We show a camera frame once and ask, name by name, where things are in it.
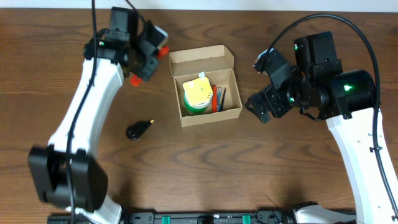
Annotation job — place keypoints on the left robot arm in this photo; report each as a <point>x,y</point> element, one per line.
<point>65,172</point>

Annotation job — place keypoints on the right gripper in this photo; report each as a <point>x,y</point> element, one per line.
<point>259,107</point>

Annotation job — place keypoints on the red black stapler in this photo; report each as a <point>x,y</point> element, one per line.
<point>217,102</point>

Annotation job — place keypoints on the black glue bottle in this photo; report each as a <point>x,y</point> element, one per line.
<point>136,130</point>

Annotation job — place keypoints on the green tape roll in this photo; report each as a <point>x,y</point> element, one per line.
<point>196,109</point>

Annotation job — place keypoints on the open brown cardboard box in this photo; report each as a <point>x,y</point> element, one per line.
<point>217,63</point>

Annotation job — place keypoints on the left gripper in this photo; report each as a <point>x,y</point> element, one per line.
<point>145,73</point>

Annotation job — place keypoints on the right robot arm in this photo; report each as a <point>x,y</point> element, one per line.
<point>345,101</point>

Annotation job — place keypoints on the red utility knife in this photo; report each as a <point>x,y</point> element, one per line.
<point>145,66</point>

